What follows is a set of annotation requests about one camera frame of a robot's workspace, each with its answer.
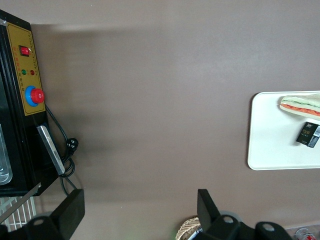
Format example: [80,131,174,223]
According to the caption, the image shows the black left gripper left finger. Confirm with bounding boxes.
[24,188,86,240]

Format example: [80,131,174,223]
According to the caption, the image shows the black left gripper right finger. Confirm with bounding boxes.
[197,188,253,240]

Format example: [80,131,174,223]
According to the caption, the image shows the wicker basket with foil tray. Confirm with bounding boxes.
[176,216,208,240]

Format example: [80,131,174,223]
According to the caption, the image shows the cream plastic tray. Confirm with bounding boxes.
[247,90,320,171]

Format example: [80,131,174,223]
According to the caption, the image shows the black sealing machine yellow panel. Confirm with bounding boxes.
[0,9,55,198]

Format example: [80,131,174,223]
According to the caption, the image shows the clear acrylic bottle rack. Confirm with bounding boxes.
[282,224,320,240]

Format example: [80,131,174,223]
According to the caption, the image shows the red cola bottle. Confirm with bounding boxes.
[294,227,315,240]

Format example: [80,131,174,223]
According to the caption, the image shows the red emergency stop button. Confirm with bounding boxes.
[24,85,46,107]

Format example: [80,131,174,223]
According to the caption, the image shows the small black box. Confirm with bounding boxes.
[294,121,320,149]

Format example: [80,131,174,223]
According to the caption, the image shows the wrapped triangle sandwich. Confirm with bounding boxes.
[278,91,320,122]

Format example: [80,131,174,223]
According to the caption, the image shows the white wire basket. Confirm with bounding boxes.
[0,194,38,226]

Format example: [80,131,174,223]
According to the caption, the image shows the silver machine handle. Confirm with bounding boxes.
[36,124,66,176]

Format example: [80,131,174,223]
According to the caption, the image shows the black power cable with plug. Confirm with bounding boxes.
[44,103,86,198]

